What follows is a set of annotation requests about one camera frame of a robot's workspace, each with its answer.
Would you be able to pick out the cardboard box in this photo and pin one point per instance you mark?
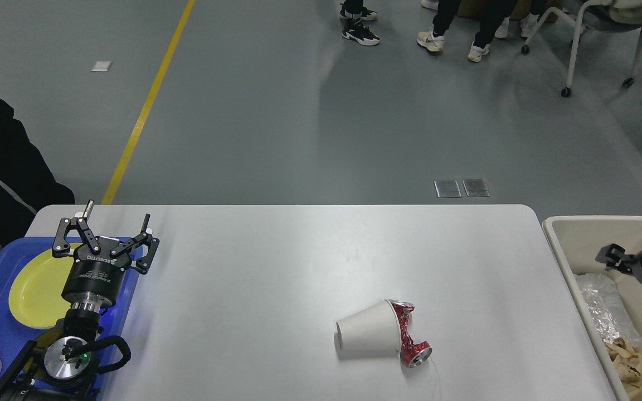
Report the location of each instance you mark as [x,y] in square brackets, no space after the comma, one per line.
[475,9]

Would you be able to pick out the office chair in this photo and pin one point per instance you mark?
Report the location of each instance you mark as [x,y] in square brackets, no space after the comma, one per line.
[606,16]

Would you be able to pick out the white sneakers person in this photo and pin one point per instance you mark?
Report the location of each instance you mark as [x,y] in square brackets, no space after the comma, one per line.
[526,24]

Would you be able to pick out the aluminium foil sheet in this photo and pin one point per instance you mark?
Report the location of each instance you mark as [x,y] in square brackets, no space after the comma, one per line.
[606,308]

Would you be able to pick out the crushed red can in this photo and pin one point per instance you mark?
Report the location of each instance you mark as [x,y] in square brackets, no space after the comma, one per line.
[411,354]

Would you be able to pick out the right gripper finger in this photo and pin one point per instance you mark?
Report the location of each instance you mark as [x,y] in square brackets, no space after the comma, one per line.
[615,258]

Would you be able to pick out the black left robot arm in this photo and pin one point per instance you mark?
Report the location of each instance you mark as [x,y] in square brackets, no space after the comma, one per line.
[65,361]

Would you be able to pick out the white paper cup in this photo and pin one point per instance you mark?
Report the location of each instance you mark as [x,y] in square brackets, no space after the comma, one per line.
[373,329]

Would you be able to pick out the yellow plate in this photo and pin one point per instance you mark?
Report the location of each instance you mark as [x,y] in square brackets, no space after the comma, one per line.
[35,298]

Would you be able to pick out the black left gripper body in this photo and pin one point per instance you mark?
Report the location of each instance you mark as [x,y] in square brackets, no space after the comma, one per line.
[100,275]

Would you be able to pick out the brown paper ball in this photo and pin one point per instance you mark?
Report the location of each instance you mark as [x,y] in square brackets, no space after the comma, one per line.
[626,360]

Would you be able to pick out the left floor outlet plate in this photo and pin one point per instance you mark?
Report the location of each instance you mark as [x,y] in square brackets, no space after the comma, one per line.
[447,189]

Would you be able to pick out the person in black coat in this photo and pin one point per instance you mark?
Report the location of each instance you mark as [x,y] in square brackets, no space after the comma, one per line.
[355,14]

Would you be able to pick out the white plastic bin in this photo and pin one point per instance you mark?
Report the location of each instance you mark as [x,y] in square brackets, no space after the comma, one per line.
[576,240]

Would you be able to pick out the white paper scrap on floor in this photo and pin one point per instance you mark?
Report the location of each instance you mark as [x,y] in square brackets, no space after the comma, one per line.
[101,66]

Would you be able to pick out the right floor outlet plate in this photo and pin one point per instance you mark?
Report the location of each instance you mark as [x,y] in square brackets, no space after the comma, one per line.
[476,187]

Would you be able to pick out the floor outlet plate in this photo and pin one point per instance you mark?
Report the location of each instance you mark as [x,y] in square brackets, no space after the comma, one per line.
[476,187]
[447,189]

